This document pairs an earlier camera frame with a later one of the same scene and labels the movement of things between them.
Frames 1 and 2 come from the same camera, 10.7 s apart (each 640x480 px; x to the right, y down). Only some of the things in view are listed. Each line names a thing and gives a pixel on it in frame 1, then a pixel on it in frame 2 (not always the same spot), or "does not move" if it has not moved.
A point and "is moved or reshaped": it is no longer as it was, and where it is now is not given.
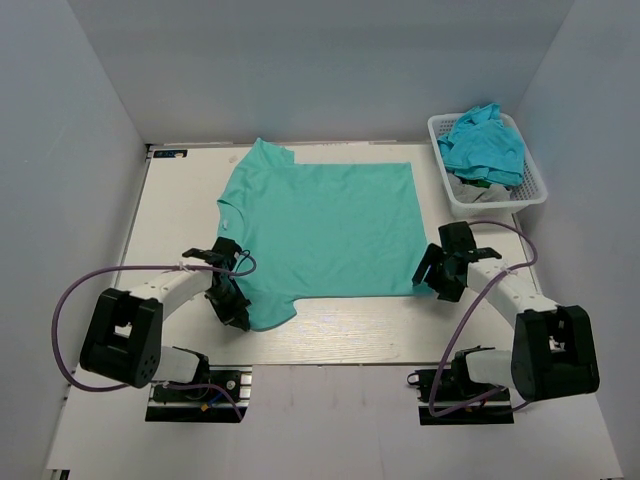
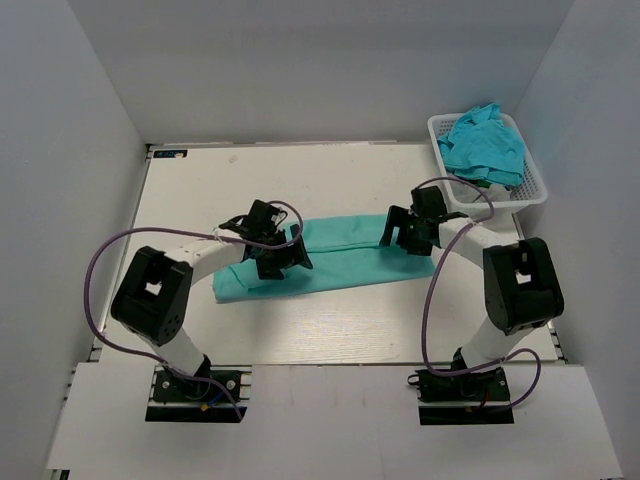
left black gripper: [237, 314] → [271, 269]
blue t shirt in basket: [480, 145] does not move
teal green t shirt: [320, 230] is moved or reshaped
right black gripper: [433, 256] → [400, 217]
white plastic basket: [529, 190] does not move
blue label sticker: [169, 153] does not move
